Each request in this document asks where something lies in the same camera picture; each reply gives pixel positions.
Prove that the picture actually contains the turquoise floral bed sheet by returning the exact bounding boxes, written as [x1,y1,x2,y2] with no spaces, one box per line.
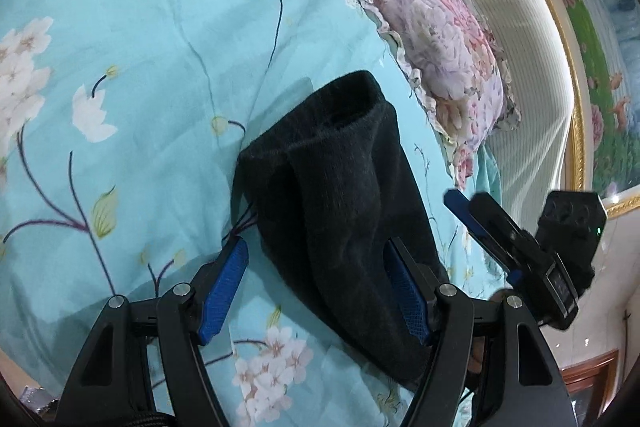
[1,0,499,426]

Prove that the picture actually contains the right hand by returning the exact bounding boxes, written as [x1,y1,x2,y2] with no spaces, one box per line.
[468,288,512,375]

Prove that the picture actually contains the black pants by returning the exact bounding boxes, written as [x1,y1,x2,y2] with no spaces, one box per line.
[235,70,448,389]

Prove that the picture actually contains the beige striped headboard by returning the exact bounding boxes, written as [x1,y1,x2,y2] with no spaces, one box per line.
[472,0,574,232]

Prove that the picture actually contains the wooden furniture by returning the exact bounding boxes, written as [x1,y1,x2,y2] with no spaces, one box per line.
[561,350,620,426]

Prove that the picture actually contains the gold framed floral painting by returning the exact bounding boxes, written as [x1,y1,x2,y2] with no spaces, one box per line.
[562,0,639,218]

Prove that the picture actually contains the pink floral ruffled pillow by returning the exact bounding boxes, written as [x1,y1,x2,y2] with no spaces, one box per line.
[358,0,521,188]

